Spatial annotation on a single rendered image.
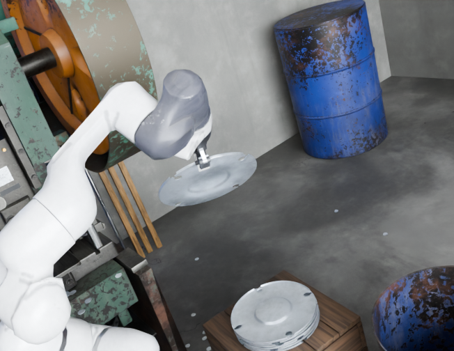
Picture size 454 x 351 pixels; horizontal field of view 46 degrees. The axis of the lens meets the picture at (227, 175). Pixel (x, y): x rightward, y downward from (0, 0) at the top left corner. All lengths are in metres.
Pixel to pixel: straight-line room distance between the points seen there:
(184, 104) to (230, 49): 2.64
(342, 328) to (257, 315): 0.28
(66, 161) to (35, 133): 0.75
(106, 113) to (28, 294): 0.36
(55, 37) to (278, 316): 1.15
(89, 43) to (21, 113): 0.37
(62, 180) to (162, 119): 0.21
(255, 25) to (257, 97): 0.49
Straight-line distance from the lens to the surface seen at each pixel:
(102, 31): 1.53
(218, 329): 1.92
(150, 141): 1.03
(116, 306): 1.91
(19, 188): 1.83
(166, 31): 3.40
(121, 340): 1.24
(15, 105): 1.74
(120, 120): 1.07
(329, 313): 1.84
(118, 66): 1.54
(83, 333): 1.18
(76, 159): 1.03
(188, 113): 1.04
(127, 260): 1.90
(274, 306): 1.84
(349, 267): 2.59
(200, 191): 1.55
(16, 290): 1.00
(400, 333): 1.81
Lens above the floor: 1.57
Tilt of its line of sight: 25 degrees down
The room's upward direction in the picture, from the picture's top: 18 degrees counter-clockwise
